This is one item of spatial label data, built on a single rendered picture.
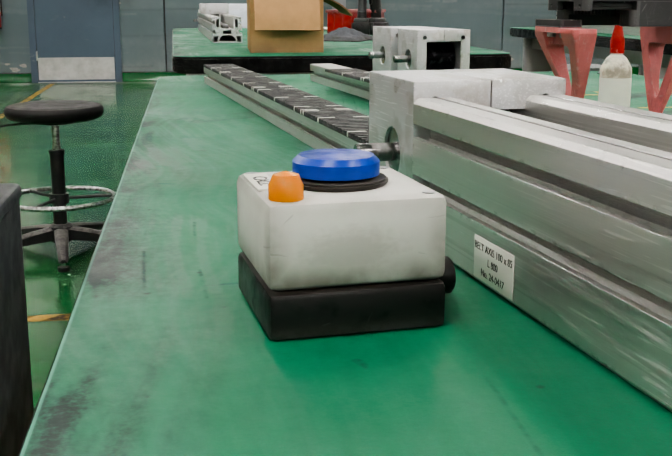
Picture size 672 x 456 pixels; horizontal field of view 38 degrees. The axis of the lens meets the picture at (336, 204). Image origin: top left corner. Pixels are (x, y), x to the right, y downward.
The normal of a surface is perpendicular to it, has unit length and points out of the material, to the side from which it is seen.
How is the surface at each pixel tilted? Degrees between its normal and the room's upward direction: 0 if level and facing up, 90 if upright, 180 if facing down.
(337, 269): 90
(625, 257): 90
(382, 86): 90
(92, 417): 0
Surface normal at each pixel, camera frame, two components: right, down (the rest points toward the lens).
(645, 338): -0.97, 0.05
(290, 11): 0.11, -0.25
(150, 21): 0.15, 0.20
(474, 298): 0.00, -0.98
